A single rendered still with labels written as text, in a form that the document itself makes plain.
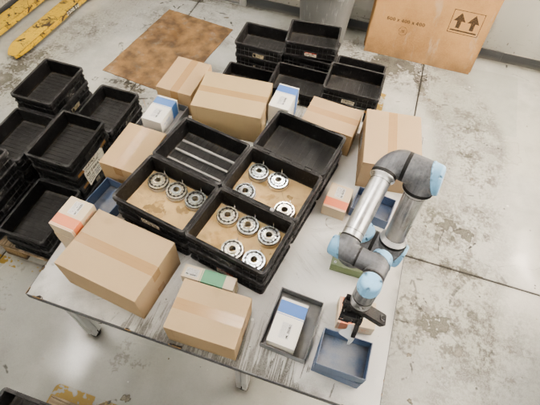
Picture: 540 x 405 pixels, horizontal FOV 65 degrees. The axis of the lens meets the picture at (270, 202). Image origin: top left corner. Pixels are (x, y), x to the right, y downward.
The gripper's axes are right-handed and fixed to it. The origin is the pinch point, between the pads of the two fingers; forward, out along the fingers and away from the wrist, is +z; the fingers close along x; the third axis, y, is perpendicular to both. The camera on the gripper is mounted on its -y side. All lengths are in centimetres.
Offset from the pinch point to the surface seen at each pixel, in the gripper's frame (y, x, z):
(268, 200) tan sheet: 52, -52, 8
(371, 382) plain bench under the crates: -15.1, 8.8, 25.0
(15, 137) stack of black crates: 236, -73, 51
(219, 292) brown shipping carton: 55, 1, 8
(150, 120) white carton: 131, -78, 5
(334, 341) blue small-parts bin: 4.1, 0.7, 17.0
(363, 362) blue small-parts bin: -9.1, 5.1, 17.3
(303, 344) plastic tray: 15.9, 3.7, 24.2
